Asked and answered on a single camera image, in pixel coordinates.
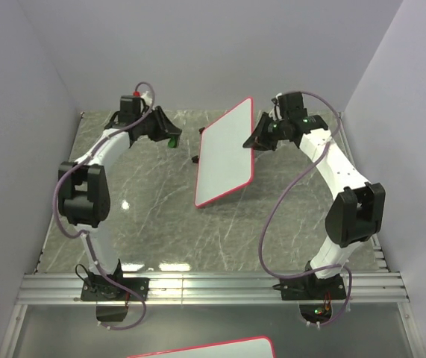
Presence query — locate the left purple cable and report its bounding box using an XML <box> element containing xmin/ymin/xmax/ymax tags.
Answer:
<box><xmin>52</xmin><ymin>81</ymin><xmax>156</xmax><ymax>331</ymax></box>

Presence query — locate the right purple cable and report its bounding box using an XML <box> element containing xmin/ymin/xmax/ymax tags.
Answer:
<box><xmin>259</xmin><ymin>91</ymin><xmax>354</xmax><ymax>325</ymax></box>

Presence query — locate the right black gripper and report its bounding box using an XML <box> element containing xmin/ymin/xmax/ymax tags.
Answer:
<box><xmin>242</xmin><ymin>111</ymin><xmax>289</xmax><ymax>151</ymax></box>

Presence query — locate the aluminium mounting rail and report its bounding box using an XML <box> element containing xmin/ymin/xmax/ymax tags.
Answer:
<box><xmin>16</xmin><ymin>272</ymin><xmax>409</xmax><ymax>306</ymax></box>

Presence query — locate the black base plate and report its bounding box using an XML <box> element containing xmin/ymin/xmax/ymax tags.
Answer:
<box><xmin>81</xmin><ymin>275</ymin><xmax>149</xmax><ymax>302</ymax></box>
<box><xmin>272</xmin><ymin>274</ymin><xmax>347</xmax><ymax>301</ymax></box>

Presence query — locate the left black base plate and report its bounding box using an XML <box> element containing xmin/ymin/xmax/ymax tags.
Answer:
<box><xmin>81</xmin><ymin>275</ymin><xmax>149</xmax><ymax>302</ymax></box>

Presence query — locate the purple cable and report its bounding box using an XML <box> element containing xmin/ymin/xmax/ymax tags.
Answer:
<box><xmin>259</xmin><ymin>91</ymin><xmax>354</xmax><ymax>325</ymax></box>
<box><xmin>52</xmin><ymin>81</ymin><xmax>156</xmax><ymax>331</ymax></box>

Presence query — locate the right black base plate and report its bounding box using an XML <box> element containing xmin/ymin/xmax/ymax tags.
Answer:
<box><xmin>272</xmin><ymin>274</ymin><xmax>347</xmax><ymax>301</ymax></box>

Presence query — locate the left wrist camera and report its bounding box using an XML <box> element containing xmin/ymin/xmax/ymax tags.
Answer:
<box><xmin>118</xmin><ymin>95</ymin><xmax>142</xmax><ymax>123</ymax></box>

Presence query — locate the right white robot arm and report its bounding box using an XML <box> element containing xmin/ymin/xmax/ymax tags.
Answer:
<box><xmin>243</xmin><ymin>110</ymin><xmax>386</xmax><ymax>298</ymax></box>

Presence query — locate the green whiteboard eraser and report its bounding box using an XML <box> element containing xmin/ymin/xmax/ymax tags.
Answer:
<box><xmin>168</xmin><ymin>137</ymin><xmax>178</xmax><ymax>148</ymax></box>

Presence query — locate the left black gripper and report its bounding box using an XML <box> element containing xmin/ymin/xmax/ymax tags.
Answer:
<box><xmin>137</xmin><ymin>106</ymin><xmax>182</xmax><ymax>142</ymax></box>

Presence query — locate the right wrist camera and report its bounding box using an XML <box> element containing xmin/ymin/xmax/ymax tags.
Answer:
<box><xmin>276</xmin><ymin>92</ymin><xmax>307</xmax><ymax>119</ymax></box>

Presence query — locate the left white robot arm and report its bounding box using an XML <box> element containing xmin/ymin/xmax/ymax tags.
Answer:
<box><xmin>53</xmin><ymin>104</ymin><xmax>182</xmax><ymax>301</ymax></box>

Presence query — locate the pink framed whiteboard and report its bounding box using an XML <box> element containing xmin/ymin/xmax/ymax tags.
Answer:
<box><xmin>194</xmin><ymin>97</ymin><xmax>254</xmax><ymax>208</ymax></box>
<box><xmin>133</xmin><ymin>336</ymin><xmax>276</xmax><ymax>358</ymax></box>

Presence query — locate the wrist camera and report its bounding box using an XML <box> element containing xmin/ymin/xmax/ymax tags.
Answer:
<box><xmin>276</xmin><ymin>92</ymin><xmax>307</xmax><ymax>119</ymax></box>
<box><xmin>118</xmin><ymin>95</ymin><xmax>142</xmax><ymax>123</ymax></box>

